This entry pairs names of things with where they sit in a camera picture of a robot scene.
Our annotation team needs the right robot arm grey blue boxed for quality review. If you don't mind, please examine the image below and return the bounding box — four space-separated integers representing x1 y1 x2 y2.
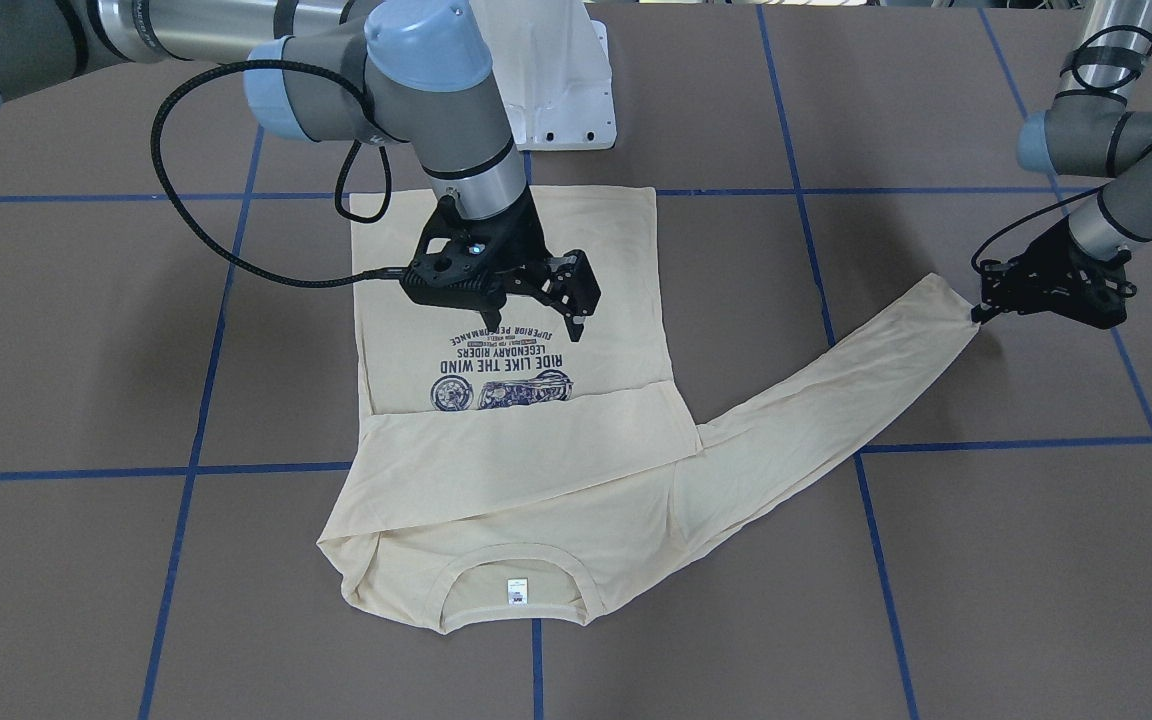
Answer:
0 1 602 341

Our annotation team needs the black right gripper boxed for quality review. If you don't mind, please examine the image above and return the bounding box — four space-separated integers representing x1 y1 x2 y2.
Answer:
399 192 602 342

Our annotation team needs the cream long-sleeve printed shirt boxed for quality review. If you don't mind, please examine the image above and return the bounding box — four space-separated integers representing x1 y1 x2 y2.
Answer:
317 185 978 634

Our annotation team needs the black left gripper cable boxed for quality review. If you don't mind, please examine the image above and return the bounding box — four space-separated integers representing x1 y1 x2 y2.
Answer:
971 25 1152 276

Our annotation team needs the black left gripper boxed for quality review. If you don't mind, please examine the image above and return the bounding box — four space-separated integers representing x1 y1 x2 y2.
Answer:
970 222 1137 329

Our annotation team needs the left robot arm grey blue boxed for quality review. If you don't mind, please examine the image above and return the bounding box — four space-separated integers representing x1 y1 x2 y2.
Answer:
972 1 1152 329

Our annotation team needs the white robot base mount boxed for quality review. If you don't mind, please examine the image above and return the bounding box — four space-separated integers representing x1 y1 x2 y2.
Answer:
471 1 617 152

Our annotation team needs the black braided right gripper cable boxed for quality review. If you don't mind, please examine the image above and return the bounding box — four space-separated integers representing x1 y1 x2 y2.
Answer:
150 60 409 291

